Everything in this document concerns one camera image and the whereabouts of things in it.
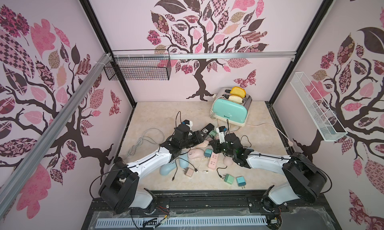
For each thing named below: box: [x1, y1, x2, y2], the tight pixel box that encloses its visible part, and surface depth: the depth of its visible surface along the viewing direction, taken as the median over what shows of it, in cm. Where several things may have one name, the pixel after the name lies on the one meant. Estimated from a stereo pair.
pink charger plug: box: [182, 167, 194, 178], surface depth 85 cm
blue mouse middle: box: [179, 157, 190, 169], surface depth 89 cm
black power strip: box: [201, 123, 215, 134], surface depth 102 cm
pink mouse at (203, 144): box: [197, 140, 209, 148], surface depth 91 cm
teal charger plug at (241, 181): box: [236, 176, 247, 189], surface depth 82 cm
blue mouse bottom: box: [159, 161, 177, 176], surface depth 86 cm
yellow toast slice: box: [230, 86, 247, 98], surface depth 102 cm
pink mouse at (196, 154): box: [187, 148, 205, 160], surface depth 92 cm
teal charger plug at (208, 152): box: [204, 148, 213, 159], surface depth 92 cm
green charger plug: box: [223, 173, 234, 185], surface depth 83 cm
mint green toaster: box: [212, 87, 253, 127], surface depth 101 cm
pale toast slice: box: [228, 95, 244, 104], surface depth 98 cm
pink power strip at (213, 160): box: [208, 152, 220, 170], surface depth 89 cm
